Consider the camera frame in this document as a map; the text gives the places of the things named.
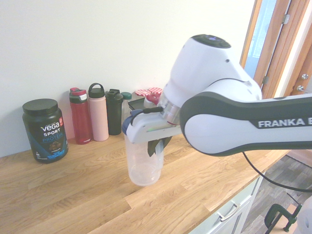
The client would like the black Vega protein tub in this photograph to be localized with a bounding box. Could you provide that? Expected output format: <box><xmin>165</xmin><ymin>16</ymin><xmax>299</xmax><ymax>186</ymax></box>
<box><xmin>22</xmin><ymin>98</ymin><xmax>69</xmax><ymax>164</ymax></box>

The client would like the metal drawer handle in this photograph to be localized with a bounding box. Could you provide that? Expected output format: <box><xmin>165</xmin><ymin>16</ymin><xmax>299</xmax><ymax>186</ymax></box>
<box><xmin>216</xmin><ymin>200</ymin><xmax>241</xmax><ymax>222</ymax></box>

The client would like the pink insulated bottle black cap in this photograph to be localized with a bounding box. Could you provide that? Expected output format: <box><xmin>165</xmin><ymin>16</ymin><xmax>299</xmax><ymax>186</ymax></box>
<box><xmin>88</xmin><ymin>82</ymin><xmax>110</xmax><ymax>142</ymax></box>

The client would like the wooden glazed door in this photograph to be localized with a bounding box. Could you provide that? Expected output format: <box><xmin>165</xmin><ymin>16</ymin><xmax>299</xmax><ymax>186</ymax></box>
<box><xmin>240</xmin><ymin>0</ymin><xmax>312</xmax><ymax>169</ymax></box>

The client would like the black shaker bottle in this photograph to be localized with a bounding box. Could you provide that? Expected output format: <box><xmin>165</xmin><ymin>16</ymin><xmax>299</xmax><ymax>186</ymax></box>
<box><xmin>105</xmin><ymin>89</ymin><xmax>124</xmax><ymax>136</ymax></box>

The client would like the clear container square black lid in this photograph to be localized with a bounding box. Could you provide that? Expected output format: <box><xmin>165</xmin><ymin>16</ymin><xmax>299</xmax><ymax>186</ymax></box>
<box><xmin>127</xmin><ymin>98</ymin><xmax>148</xmax><ymax>115</ymax></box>

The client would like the red water bottle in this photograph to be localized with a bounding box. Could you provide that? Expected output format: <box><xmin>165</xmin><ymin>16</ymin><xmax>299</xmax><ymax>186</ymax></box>
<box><xmin>69</xmin><ymin>87</ymin><xmax>93</xmax><ymax>145</ymax></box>

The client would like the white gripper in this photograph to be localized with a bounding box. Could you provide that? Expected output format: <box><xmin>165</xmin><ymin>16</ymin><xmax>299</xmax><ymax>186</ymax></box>
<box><xmin>126</xmin><ymin>111</ymin><xmax>183</xmax><ymax>158</ymax></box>

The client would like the clear pitcher with blue lid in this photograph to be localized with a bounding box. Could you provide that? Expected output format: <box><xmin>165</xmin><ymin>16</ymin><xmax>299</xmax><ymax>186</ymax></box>
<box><xmin>121</xmin><ymin>109</ymin><xmax>166</xmax><ymax>187</ymax></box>

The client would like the black clamp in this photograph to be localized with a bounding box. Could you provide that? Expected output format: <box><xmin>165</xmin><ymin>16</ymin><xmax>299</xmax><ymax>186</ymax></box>
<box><xmin>264</xmin><ymin>194</ymin><xmax>305</xmax><ymax>232</ymax></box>

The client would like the clear bottle with green cap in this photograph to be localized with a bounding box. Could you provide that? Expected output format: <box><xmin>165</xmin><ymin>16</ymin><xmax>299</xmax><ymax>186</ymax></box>
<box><xmin>120</xmin><ymin>92</ymin><xmax>133</xmax><ymax>122</ymax></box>

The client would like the white kitchen cabinet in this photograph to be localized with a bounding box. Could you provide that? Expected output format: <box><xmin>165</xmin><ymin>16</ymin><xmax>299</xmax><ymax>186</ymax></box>
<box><xmin>190</xmin><ymin>170</ymin><xmax>266</xmax><ymax>234</ymax></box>

